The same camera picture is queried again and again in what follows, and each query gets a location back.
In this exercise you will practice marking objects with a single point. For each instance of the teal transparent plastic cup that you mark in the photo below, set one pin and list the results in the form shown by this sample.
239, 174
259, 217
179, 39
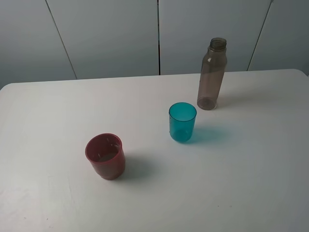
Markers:
182, 117

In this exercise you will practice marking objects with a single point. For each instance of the smoky transparent plastic bottle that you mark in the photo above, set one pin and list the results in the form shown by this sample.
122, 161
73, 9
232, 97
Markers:
212, 72

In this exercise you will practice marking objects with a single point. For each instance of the red plastic cup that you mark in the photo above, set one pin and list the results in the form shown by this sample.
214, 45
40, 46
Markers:
106, 155

